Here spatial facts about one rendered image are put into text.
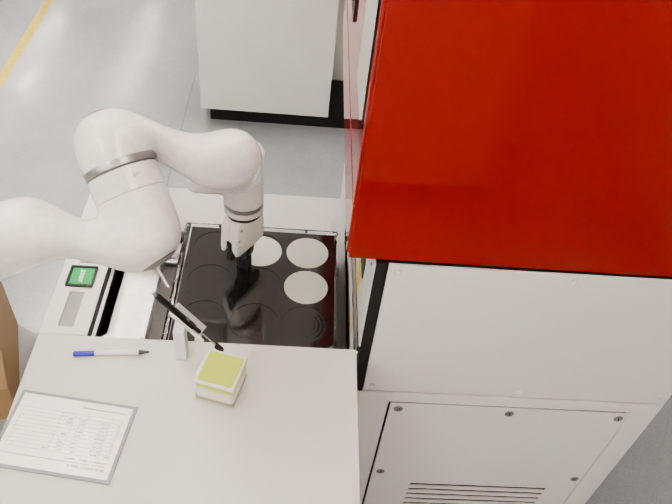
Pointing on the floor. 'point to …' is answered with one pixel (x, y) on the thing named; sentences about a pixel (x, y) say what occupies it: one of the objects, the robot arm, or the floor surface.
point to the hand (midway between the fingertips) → (243, 259)
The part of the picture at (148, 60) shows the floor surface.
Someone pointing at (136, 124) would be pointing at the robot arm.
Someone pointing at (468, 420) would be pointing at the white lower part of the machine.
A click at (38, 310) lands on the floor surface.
